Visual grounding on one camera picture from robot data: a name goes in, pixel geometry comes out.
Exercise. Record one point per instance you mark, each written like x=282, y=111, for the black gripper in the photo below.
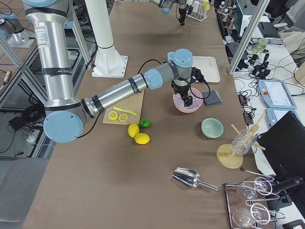
x=182, y=11
x=180, y=90

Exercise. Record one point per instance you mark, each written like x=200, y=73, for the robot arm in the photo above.
x=66, y=115
x=166, y=5

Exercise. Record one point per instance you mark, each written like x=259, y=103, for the pink bowl of ice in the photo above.
x=197, y=101

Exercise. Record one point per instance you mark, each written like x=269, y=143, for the pink plastic cup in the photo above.
x=195, y=6

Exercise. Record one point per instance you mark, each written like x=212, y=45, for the yellow plastic cup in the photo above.
x=206, y=5

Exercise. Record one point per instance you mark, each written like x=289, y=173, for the light blue plastic cup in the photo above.
x=171, y=56

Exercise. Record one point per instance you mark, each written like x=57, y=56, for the wooden cup tree stand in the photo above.
x=231, y=155

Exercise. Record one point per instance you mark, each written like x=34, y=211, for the metal ice scoop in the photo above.
x=190, y=178

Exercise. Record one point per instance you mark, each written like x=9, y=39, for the grey folded cloth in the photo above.
x=213, y=99

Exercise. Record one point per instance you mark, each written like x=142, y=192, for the mint green bowl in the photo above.
x=212, y=128

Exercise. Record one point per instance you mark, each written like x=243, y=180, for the cream rabbit serving tray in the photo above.
x=208, y=67

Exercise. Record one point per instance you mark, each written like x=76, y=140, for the green lime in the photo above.
x=144, y=123

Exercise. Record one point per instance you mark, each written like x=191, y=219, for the wooden cutting board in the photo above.
x=133, y=103

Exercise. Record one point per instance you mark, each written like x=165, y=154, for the yellow plastic knife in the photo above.
x=124, y=110

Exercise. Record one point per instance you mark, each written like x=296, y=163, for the yellow lemon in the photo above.
x=133, y=130
x=142, y=138

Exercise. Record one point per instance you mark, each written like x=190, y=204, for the clear glass on stand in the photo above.
x=239, y=145

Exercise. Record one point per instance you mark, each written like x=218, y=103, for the lemon half slice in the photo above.
x=113, y=115

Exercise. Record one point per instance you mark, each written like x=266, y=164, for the blue teach pendant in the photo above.
x=275, y=114
x=275, y=94

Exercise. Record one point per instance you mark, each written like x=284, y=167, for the wine glass on tray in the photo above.
x=249, y=190

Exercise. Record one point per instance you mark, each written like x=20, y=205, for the black glass tray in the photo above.
x=233, y=202

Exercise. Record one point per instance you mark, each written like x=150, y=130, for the white wire cup rack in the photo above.
x=201, y=15

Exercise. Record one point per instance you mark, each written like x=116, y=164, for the aluminium frame post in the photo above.
x=260, y=9

